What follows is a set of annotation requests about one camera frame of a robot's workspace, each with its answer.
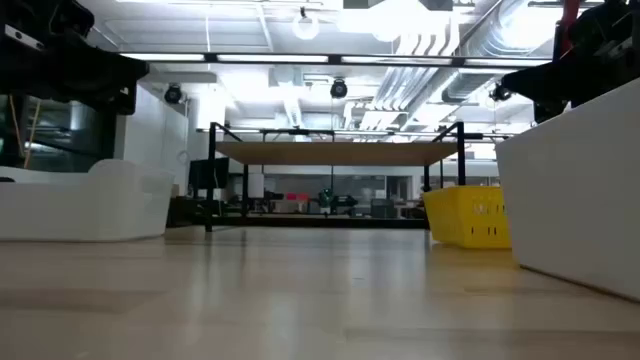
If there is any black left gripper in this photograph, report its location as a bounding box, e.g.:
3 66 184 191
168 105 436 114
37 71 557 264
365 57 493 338
0 47 150 115

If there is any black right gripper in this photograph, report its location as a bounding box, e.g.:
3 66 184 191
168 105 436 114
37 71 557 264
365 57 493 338
502 44 640 124

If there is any white glossy plastic bin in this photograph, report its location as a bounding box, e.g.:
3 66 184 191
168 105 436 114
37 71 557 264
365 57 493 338
0 158 176 243
494 76 640 304

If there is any yellow plastic mesh basket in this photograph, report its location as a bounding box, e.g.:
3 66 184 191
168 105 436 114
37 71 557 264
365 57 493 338
422 185 513 250

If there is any dark glass partition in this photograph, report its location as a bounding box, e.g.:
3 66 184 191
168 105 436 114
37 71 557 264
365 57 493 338
0 94 117 174

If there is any white ceiling pipe bundle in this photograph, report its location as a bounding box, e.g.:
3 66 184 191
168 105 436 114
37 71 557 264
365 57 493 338
372 19 464 114

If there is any black computer monitor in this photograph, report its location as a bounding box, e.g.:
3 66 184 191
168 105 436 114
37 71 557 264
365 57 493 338
188 157 230 191

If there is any grey cabinet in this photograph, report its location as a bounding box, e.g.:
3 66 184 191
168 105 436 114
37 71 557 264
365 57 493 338
370 198 399 220

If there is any silver ventilation duct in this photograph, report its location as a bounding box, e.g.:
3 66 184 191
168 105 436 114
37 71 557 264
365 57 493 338
439 0 556 104

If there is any yellow extension cable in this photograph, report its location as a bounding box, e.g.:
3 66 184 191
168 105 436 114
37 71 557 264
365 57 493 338
7 94 42 170

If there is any white ring pendant lamp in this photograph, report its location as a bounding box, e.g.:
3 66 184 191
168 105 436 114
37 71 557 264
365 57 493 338
291 7 321 42

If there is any wooden shelf with black frame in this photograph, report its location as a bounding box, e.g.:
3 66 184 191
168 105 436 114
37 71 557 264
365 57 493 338
203 121 467 234

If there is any black aluminium table frame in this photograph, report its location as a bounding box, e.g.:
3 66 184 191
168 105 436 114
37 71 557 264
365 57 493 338
166 213 431 230

